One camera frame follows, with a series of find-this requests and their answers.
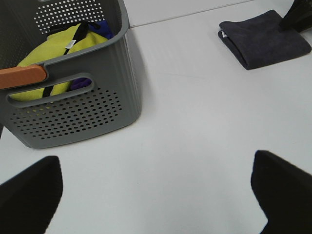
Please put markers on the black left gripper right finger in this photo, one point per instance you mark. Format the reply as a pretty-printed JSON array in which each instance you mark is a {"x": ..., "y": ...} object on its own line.
[{"x": 284, "y": 193}]

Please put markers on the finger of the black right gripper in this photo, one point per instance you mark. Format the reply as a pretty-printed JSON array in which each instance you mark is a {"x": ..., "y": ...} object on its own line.
[{"x": 299, "y": 16}]

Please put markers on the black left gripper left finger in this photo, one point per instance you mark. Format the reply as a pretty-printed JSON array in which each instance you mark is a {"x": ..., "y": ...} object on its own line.
[{"x": 29, "y": 200}]

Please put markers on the dark grey towel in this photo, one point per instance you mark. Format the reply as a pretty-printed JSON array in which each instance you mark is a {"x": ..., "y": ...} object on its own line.
[{"x": 260, "y": 41}]

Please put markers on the grey perforated plastic basket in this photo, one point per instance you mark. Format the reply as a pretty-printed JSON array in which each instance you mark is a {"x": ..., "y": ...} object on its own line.
[{"x": 109, "y": 103}]

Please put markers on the yellow-green towel in basket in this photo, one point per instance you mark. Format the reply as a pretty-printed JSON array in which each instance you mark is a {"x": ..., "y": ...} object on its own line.
[{"x": 56, "y": 45}]

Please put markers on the purple towel in basket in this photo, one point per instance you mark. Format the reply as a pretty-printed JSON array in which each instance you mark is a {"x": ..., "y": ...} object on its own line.
[{"x": 92, "y": 33}]

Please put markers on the orange basket handle grip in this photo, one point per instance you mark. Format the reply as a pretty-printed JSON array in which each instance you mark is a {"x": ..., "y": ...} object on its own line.
[{"x": 20, "y": 76}]

